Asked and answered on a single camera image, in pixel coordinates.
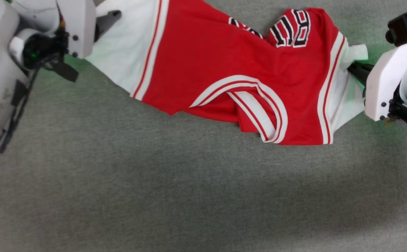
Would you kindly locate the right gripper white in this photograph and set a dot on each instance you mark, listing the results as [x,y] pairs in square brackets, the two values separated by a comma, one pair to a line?
[381,87]

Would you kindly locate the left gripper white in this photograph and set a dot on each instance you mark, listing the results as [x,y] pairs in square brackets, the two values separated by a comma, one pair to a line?
[81,28]

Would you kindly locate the red and white jersey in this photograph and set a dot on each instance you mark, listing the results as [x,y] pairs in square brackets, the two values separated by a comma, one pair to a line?
[203,63]

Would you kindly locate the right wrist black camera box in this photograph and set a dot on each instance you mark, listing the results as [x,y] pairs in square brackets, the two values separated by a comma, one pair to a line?
[404,28]

